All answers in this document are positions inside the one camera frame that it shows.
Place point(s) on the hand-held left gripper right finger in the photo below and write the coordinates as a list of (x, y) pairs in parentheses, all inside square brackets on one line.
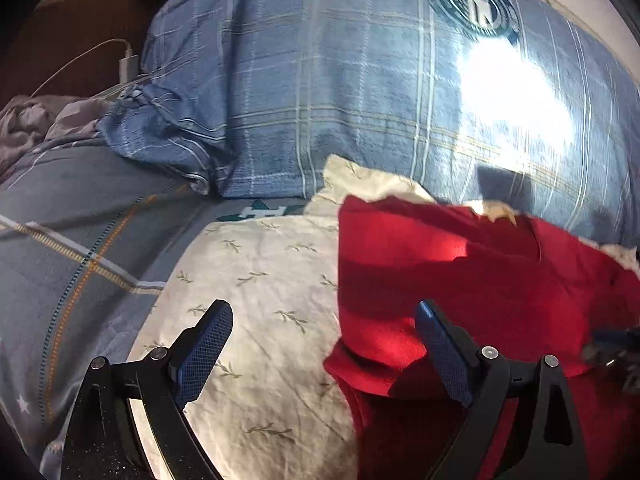
[(444, 352)]

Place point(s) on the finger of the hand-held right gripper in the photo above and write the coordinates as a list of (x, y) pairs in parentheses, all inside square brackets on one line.
[(617, 341)]

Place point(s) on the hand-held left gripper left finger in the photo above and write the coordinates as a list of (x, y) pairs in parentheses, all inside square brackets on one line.
[(206, 352)]

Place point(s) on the red knit garment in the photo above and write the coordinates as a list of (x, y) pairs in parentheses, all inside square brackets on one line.
[(450, 270)]

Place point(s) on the white leaf-print cloth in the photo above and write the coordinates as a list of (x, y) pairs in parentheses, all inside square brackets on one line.
[(260, 280)]

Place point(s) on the grey-blue striped bed sheet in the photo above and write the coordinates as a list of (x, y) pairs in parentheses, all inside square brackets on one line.
[(75, 220)]

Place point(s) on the grey crumpled cloth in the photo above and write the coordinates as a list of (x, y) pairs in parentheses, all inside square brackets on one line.
[(30, 120)]

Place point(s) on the blue plaid pillow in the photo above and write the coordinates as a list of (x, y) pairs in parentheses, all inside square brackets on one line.
[(325, 85)]

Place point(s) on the white charger plug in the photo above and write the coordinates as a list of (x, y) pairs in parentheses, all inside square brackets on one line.
[(126, 67)]

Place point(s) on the brown bed headboard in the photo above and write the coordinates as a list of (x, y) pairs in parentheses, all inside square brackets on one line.
[(75, 35)]

